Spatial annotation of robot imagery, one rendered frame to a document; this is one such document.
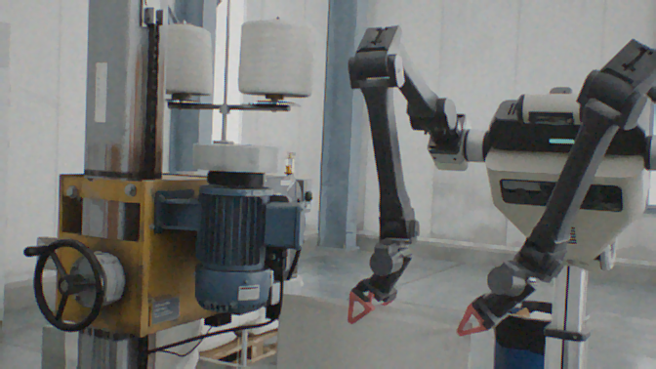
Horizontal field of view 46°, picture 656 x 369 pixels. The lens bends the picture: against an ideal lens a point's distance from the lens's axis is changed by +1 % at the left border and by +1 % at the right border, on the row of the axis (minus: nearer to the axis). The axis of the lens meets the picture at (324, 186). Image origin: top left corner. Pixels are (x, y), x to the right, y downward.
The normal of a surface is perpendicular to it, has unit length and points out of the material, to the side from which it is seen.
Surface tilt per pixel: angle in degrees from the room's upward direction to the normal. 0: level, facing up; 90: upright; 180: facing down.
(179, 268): 90
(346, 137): 90
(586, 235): 130
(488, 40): 90
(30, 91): 90
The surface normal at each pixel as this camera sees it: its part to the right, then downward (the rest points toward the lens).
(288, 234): -0.07, 0.05
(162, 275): 0.88, 0.07
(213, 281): -0.44, 0.04
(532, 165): -0.27, -0.75
